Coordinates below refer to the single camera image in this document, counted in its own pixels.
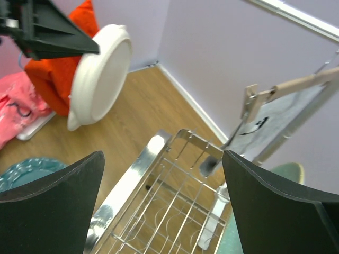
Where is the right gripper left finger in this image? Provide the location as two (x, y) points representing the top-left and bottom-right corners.
(1, 151), (105, 253)

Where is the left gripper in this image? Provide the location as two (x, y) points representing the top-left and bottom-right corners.
(1, 1), (100, 60)

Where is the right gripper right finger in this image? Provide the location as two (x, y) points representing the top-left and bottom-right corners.
(222, 150), (338, 253)

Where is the light blue divided tray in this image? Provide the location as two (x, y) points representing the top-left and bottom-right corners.
(216, 157), (307, 253)

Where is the teal scalloped plate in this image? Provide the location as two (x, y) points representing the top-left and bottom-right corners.
(1, 157), (67, 192)

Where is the metal dish rack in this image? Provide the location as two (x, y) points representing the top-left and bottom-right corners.
(84, 129), (230, 253)

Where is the orange oven mitt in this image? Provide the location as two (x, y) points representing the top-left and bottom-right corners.
(25, 0), (99, 116)

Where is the pink plastic bag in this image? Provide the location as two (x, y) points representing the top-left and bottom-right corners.
(1, 71), (51, 148)

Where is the grey hanging cloth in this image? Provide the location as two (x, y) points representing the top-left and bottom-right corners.
(228, 85), (323, 155)

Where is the wooden clip hanger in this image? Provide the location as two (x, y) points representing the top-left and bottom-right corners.
(239, 66), (339, 124)

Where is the white clothes rail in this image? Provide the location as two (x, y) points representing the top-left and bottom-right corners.
(198, 0), (339, 251)

